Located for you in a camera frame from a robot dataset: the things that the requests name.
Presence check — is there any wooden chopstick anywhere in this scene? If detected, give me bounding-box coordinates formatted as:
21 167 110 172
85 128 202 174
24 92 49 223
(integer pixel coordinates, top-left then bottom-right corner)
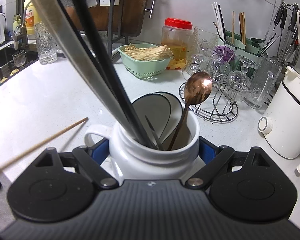
0 117 89 173

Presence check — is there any white ceramic soup spoon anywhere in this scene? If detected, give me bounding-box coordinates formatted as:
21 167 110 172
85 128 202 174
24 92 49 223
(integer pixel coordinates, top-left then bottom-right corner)
158 92 183 142
132 93 171 144

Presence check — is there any small steel fork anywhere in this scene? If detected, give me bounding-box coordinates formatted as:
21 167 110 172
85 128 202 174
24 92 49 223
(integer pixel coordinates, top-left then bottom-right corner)
145 116 164 151

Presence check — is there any white ceramic jar with handle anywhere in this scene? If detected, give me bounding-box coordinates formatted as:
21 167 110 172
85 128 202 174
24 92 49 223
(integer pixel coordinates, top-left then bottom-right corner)
84 92 201 182

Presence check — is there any copper coloured small spoon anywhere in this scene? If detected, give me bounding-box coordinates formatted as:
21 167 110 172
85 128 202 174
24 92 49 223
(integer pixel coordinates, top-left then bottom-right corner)
168 72 212 150

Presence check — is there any dark kitchen faucet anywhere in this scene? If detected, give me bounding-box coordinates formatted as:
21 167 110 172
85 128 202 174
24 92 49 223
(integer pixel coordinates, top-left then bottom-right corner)
0 0 29 48

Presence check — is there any white electric cooker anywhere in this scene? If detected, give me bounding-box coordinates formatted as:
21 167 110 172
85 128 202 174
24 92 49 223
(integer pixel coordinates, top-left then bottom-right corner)
257 66 300 159

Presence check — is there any textured glass pitcher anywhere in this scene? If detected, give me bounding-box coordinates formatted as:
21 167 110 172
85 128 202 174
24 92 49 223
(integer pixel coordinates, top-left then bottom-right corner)
188 27 220 62

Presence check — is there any green plastic basket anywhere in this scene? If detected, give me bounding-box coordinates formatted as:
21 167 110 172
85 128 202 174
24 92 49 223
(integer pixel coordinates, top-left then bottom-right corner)
118 43 171 79

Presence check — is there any textured glass mug right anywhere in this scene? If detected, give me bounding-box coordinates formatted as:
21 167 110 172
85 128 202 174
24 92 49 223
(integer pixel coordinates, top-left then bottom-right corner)
243 55 282 109

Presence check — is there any purple lid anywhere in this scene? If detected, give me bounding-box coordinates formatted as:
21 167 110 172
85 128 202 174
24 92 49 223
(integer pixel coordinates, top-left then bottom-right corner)
215 46 236 61

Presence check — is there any bundle of dried noodles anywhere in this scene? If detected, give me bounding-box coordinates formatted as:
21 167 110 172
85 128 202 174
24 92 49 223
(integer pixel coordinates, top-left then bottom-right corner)
123 44 173 61

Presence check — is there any green utensil holder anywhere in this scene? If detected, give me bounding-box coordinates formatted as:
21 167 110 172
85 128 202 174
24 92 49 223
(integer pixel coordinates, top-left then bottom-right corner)
212 2 268 63

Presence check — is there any tall textured glass mug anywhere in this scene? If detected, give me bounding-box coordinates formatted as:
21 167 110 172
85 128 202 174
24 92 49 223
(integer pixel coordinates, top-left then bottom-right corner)
34 22 57 64

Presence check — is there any red lidded plastic jar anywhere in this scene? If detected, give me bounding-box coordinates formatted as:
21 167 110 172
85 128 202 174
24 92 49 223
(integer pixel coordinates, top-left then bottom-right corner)
161 17 193 70

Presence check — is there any stemmed glass in sink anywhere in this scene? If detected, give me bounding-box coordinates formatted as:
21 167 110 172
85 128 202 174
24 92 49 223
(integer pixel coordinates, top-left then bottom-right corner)
12 50 26 68

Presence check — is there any wooden cutting board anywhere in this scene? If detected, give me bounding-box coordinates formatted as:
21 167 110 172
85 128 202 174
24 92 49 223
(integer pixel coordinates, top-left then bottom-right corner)
65 0 161 38

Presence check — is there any yellow detergent jug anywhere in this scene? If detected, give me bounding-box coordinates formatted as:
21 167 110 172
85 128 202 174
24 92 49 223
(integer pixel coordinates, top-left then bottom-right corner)
24 0 42 40

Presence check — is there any hanging utensil set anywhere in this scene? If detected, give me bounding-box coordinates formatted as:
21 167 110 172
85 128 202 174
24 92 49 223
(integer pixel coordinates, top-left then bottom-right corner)
257 0 300 66

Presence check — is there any wire glass drying rack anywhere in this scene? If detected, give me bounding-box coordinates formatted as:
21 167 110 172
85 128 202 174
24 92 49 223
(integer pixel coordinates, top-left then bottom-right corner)
178 42 258 124

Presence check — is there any black dish rack frame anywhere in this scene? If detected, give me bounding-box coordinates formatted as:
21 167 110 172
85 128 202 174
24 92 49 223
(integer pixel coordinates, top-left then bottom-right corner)
52 0 131 55

